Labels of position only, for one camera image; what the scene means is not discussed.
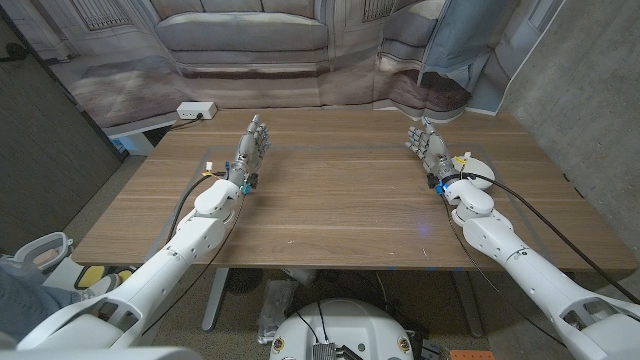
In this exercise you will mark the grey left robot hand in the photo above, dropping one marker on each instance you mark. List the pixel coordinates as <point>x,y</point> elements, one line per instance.
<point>247,150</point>

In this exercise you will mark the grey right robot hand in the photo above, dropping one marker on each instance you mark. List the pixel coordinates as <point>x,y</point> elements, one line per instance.
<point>435,150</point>

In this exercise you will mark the white ceramic bowl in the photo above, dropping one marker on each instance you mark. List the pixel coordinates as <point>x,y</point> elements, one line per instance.
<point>482,171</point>

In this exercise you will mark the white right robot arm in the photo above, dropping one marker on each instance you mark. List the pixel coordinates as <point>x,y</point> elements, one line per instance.
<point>530,280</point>

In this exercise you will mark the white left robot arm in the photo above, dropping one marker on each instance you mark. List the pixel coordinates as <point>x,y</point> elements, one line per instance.
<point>190,240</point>

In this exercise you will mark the right wrist white connector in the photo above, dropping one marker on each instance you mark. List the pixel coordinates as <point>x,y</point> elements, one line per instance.
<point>467,157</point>

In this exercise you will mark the wrist white connector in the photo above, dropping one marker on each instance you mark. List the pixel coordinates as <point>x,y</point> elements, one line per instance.
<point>208,166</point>
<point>467,157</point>

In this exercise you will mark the left wrist white connector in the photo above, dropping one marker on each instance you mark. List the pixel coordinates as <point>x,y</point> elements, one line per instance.
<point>208,166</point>

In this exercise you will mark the white power strip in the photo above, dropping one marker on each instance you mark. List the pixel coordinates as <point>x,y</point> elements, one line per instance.
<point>196,110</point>

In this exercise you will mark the printed sofa room backdrop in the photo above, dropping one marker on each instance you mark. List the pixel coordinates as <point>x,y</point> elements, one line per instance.
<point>240,60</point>

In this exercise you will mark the white side table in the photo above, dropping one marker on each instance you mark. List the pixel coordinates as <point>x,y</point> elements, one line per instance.
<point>135,142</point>

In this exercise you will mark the grey table leg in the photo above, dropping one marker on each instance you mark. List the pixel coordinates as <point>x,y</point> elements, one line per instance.
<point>215,300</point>
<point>467,305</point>

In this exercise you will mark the clear plastic bag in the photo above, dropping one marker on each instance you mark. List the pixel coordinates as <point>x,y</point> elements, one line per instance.
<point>275,310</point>

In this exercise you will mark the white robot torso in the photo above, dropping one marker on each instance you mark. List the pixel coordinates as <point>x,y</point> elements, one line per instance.
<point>345,325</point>

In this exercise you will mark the yellow and black pad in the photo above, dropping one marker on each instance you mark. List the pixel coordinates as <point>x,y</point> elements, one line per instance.
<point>92,275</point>

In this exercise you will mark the grey white sneaker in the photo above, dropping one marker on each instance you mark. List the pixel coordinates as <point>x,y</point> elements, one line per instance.
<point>102,287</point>

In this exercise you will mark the orange box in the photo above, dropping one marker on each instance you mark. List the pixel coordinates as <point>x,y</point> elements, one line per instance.
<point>472,355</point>

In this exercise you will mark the person leg in blue jeans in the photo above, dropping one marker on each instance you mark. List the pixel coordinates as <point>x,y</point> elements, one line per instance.
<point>30,300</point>

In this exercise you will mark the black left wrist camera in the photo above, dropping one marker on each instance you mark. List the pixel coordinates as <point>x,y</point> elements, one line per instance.
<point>253,180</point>

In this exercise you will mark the white grey plastic frame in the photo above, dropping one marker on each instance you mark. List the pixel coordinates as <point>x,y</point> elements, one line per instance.
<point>50,242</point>

